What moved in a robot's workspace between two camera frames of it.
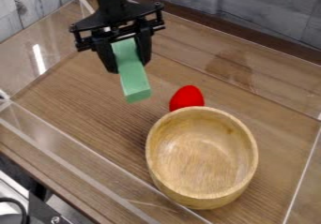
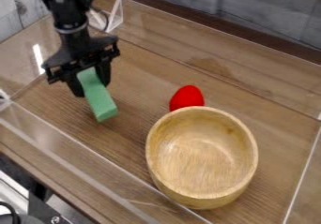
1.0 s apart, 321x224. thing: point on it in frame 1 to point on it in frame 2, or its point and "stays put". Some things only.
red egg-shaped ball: x=188 y=96 stays put
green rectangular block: x=135 y=81 to x=97 y=94
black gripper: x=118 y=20 to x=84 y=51
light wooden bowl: x=201 y=153 stays put
